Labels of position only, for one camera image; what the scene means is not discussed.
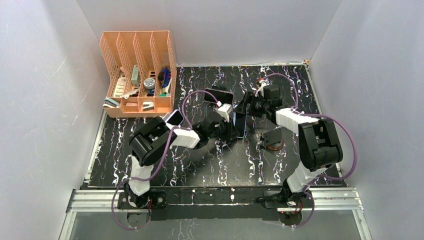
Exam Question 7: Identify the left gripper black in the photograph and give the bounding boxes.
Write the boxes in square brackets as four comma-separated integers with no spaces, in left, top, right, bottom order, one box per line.
[208,116,240,141]

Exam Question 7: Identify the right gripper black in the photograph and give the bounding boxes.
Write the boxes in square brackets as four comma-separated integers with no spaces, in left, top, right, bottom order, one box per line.
[234,91,269,118]

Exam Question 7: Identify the phone with blue case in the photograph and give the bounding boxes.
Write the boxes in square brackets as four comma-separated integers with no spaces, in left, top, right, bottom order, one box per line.
[233,112,247,139]

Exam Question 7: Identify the phone with pink case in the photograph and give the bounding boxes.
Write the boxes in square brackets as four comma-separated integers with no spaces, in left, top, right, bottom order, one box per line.
[203,88,234,105]

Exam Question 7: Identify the phone with purple case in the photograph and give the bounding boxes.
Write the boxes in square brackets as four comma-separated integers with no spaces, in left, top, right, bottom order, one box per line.
[165,109,184,126]

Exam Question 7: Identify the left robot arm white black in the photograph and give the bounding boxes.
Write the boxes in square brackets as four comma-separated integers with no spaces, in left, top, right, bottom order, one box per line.
[123,112,239,209]

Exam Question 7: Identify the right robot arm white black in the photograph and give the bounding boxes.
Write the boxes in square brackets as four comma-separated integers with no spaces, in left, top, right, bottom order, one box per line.
[239,85,343,208]

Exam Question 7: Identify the grey stand on wooden base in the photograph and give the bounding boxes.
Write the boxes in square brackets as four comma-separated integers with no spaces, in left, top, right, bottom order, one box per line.
[260,128,284,151]

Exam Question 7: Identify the blue black tool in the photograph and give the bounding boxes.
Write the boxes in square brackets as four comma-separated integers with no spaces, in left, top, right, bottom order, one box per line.
[157,67,171,88]

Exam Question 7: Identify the white stapler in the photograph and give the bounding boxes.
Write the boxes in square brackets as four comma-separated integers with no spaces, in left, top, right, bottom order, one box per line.
[142,101,155,112]

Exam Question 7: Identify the round blue white tape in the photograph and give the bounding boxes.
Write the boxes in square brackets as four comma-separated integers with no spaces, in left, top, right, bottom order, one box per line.
[143,77,156,90]

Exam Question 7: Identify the orange plastic file organizer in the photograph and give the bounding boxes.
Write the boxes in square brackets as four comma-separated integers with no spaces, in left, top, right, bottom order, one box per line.
[99,30,177,118]

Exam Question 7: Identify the green white box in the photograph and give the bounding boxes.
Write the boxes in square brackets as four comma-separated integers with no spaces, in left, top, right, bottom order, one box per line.
[131,64,141,88]

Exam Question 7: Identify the white label tag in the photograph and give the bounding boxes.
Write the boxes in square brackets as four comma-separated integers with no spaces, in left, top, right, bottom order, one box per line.
[112,76,127,98]

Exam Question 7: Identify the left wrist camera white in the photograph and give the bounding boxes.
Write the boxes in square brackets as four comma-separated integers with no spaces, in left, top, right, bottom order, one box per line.
[216,103,233,123]

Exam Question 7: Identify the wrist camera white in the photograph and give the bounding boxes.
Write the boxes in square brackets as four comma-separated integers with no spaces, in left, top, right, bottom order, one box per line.
[254,78,270,97]
[216,103,233,123]

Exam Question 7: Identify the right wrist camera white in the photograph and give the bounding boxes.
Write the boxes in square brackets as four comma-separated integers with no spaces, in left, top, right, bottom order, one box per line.
[254,78,270,97]

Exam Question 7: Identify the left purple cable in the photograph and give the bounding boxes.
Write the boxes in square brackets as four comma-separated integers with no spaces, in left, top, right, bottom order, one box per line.
[110,90,223,231]

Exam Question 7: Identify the purple cable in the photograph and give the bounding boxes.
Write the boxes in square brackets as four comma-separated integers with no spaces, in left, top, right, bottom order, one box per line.
[110,90,223,231]
[258,72,359,228]

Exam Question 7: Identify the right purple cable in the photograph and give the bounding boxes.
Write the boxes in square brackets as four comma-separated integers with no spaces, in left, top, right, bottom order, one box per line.
[258,72,359,228]

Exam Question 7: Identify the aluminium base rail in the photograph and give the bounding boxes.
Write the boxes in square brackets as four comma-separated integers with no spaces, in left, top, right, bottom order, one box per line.
[67,187,364,221]

